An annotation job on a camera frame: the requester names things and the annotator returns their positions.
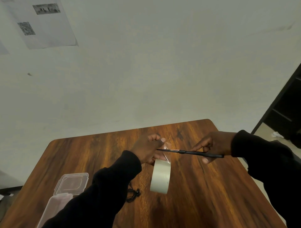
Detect black cord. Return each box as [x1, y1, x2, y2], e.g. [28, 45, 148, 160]
[126, 183, 141, 203]

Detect black scissors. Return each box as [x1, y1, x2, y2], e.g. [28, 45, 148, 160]
[156, 149, 224, 158]

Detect person's right forearm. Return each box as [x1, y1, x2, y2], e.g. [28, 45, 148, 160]
[231, 130, 301, 228]

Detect clear tape roll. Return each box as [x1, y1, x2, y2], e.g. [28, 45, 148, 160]
[150, 143, 172, 194]

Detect person's left forearm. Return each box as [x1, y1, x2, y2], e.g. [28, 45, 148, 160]
[42, 150, 143, 228]

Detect dark shelf unit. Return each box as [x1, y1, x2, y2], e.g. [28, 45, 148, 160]
[250, 63, 301, 149]

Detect person's left hand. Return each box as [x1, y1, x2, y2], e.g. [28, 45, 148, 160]
[130, 133, 166, 166]

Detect white printed paper sheet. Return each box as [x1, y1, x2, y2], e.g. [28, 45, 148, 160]
[7, 0, 79, 50]

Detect clear plastic lidded box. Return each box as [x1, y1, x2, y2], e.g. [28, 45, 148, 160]
[36, 173, 89, 228]

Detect person's right hand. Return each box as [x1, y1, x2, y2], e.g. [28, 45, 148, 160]
[190, 131, 237, 164]

